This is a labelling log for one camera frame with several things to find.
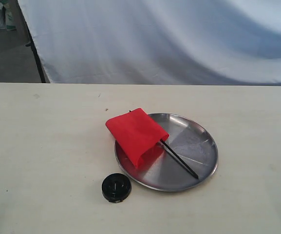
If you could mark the black round flag base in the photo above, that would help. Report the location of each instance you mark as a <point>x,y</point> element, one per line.
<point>116,187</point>

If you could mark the round stainless steel plate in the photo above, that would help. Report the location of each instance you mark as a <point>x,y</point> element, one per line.
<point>190,157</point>

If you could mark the white backdrop cloth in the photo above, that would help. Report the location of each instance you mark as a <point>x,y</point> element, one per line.
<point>206,42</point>

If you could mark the black backdrop stand pole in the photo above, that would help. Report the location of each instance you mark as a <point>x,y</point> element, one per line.
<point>36,57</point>

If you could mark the red flag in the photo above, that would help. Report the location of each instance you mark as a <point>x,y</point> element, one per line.
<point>138,135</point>

